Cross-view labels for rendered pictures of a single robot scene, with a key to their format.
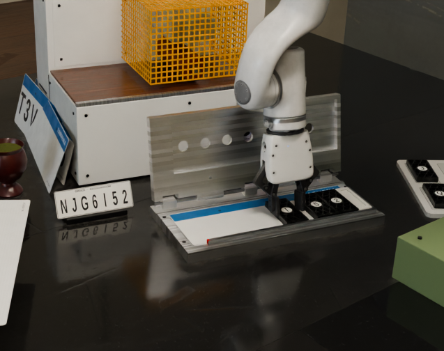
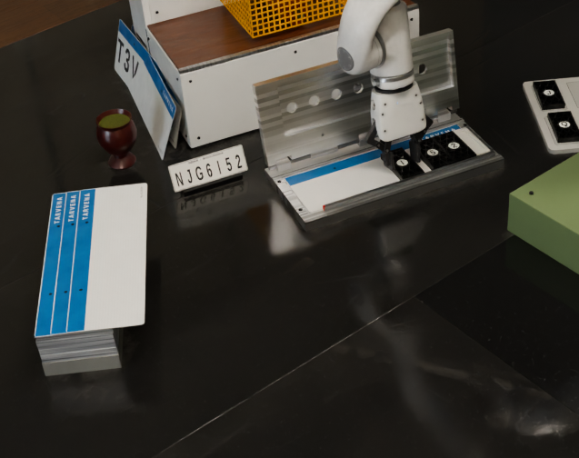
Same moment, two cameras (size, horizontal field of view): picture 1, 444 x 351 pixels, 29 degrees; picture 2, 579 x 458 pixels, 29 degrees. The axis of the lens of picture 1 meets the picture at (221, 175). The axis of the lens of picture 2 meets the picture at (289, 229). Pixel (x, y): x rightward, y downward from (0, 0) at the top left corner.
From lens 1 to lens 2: 59 cm
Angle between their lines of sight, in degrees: 13
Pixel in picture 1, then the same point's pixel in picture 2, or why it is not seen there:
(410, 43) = not seen: outside the picture
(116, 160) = (225, 119)
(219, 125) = (327, 80)
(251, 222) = (367, 179)
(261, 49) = (359, 18)
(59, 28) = not seen: outside the picture
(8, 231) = (131, 222)
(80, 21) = not seen: outside the picture
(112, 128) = (218, 89)
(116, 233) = (233, 203)
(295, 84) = (398, 43)
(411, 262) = (524, 218)
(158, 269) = (277, 241)
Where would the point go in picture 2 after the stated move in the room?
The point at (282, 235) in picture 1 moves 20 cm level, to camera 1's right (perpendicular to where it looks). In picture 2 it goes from (398, 193) to (501, 189)
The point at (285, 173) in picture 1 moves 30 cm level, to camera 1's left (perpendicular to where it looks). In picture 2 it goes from (396, 129) to (244, 135)
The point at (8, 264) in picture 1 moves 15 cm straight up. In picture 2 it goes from (136, 259) to (123, 191)
